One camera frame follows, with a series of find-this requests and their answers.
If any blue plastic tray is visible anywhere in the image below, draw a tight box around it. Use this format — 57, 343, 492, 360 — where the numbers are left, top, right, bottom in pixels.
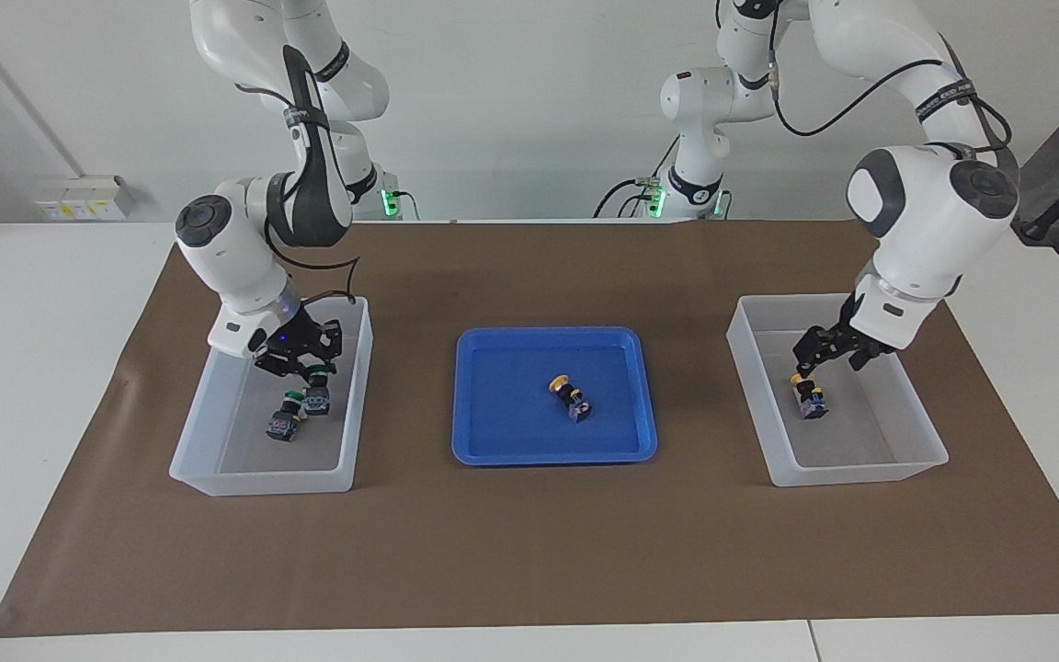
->
451, 326, 659, 467

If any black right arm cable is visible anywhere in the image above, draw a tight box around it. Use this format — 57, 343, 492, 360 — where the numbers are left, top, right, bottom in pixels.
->
233, 83, 362, 309

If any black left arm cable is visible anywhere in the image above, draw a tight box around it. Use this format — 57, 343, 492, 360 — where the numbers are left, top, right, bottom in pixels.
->
767, 0, 1016, 162

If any green push button switch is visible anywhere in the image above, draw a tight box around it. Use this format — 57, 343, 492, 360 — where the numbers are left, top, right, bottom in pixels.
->
265, 390, 307, 444
300, 364, 336, 417

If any white wall cable conduit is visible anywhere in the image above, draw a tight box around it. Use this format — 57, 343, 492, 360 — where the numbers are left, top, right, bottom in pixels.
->
0, 0, 82, 180

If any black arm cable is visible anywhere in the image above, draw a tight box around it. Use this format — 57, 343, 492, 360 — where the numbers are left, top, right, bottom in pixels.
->
767, 0, 1016, 162
233, 83, 362, 309

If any white wall socket box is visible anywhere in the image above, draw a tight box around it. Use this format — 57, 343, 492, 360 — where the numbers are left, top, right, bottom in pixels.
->
33, 175, 135, 222

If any translucent white plastic box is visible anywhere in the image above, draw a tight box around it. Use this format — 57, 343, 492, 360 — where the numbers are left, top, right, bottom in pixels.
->
726, 292, 950, 488
168, 296, 374, 497

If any brown paper table mat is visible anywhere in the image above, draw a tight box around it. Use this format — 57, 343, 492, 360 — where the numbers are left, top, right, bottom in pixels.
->
0, 221, 1059, 638

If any yellow push button switch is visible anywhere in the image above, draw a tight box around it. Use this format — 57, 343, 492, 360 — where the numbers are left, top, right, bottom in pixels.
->
789, 371, 829, 421
548, 372, 593, 424

